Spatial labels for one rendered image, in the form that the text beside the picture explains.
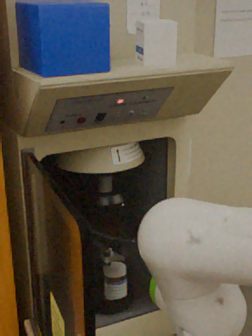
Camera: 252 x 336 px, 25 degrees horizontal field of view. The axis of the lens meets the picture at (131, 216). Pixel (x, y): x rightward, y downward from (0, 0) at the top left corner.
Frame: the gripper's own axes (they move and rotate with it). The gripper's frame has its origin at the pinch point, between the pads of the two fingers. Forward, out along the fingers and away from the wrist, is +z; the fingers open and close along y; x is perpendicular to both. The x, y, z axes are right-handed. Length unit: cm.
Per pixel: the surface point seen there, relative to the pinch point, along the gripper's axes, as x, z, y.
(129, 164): -12.4, -4.9, -2.4
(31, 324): -0.7, -27.9, 23.5
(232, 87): -14, 38, -55
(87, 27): -37.0, -17.9, 10.0
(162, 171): -9.2, -2.8, -10.5
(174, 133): -17.3, -6.4, -10.7
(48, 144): -18.6, -7.2, 12.9
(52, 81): -30.6, -18.9, 15.5
